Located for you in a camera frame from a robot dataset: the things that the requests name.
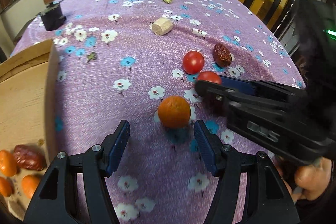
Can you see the beige cork piece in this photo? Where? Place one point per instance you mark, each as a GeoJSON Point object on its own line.
{"type": "Point", "coordinates": [162, 26]}

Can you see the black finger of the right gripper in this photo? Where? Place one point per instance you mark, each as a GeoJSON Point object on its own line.
{"type": "Point", "coordinates": [249, 86]}
{"type": "Point", "coordinates": [223, 101]}

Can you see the person's right hand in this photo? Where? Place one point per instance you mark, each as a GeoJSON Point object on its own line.
{"type": "Point", "coordinates": [310, 180]}

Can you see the black cylindrical holder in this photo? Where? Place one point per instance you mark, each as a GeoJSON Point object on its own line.
{"type": "Point", "coordinates": [52, 16]}

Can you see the purple floral tablecloth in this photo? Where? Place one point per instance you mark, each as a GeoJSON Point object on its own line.
{"type": "Point", "coordinates": [159, 180]}

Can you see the shallow cardboard box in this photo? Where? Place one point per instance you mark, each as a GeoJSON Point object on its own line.
{"type": "Point", "coordinates": [28, 99]}

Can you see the orange tangerine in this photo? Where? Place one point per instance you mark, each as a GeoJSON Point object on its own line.
{"type": "Point", "coordinates": [29, 184]}
{"type": "Point", "coordinates": [8, 164]}
{"type": "Point", "coordinates": [5, 187]}
{"type": "Point", "coordinates": [174, 112]}

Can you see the dried red jujube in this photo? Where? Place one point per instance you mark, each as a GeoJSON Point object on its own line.
{"type": "Point", "coordinates": [222, 56]}
{"type": "Point", "coordinates": [28, 158]}

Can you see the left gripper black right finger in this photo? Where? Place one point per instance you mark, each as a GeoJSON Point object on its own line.
{"type": "Point", "coordinates": [267, 199]}

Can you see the small dried leaf scrap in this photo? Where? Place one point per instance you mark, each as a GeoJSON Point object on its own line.
{"type": "Point", "coordinates": [91, 57]}

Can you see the red cherry tomato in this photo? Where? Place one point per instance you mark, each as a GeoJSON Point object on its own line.
{"type": "Point", "coordinates": [210, 77]}
{"type": "Point", "coordinates": [193, 62]}

